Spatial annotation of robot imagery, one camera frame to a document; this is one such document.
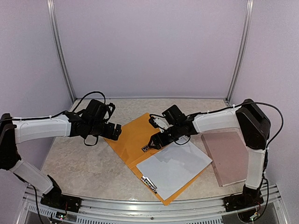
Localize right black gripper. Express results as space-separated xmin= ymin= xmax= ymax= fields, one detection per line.
xmin=148 ymin=124 xmax=181 ymax=149

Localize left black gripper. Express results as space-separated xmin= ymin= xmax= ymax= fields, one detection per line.
xmin=89 ymin=121 xmax=121 ymax=140

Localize white paper sheet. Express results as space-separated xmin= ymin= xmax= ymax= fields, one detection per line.
xmin=137 ymin=141 xmax=212 ymax=201

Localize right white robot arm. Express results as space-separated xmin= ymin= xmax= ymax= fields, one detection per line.
xmin=146 ymin=99 xmax=271 ymax=207

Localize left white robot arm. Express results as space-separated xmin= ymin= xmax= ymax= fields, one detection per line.
xmin=0 ymin=99 xmax=121 ymax=208

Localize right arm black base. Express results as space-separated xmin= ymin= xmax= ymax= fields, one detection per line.
xmin=223 ymin=185 xmax=264 ymax=212

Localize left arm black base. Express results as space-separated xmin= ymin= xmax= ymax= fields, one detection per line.
xmin=40 ymin=175 xmax=82 ymax=213

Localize orange folder spine clip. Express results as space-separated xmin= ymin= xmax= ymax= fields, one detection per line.
xmin=142 ymin=145 xmax=152 ymax=152

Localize orange folder top clip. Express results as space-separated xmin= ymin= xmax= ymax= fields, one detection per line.
xmin=141 ymin=176 xmax=157 ymax=194

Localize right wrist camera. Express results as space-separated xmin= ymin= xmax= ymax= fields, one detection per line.
xmin=149 ymin=117 xmax=168 ymax=130

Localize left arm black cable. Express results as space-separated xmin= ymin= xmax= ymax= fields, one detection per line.
xmin=0 ymin=91 xmax=106 ymax=224

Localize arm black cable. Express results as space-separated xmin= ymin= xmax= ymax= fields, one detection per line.
xmin=0 ymin=91 xmax=106 ymax=224
xmin=198 ymin=102 xmax=285 ymax=210

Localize front aluminium rail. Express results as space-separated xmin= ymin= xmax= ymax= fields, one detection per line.
xmin=16 ymin=185 xmax=290 ymax=224

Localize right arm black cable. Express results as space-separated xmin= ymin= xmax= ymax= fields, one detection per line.
xmin=198 ymin=102 xmax=285 ymax=210

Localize left aluminium frame post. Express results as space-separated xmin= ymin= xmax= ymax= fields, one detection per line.
xmin=46 ymin=0 xmax=76 ymax=103

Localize aluminium frame post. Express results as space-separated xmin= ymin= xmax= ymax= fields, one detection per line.
xmin=226 ymin=0 xmax=254 ymax=105
xmin=46 ymin=0 xmax=76 ymax=103

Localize right aluminium frame post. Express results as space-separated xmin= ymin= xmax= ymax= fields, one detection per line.
xmin=226 ymin=0 xmax=254 ymax=105

